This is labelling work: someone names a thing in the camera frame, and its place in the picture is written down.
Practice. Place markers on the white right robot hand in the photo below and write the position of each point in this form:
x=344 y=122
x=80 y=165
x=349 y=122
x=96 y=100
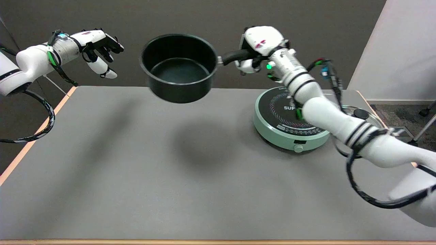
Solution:
x=264 y=41

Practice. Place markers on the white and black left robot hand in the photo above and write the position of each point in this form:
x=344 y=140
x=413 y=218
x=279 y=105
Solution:
x=97 y=42

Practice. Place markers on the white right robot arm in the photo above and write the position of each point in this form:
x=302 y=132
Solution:
x=327 y=112

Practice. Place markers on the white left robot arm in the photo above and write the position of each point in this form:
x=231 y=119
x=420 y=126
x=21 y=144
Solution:
x=30 y=63

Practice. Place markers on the mint green induction cooker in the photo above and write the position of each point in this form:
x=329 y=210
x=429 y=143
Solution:
x=279 y=119

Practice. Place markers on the glass pot lid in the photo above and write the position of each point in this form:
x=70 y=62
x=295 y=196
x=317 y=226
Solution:
x=366 y=114

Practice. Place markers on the metal stand legs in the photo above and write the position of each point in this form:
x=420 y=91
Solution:
x=425 y=126

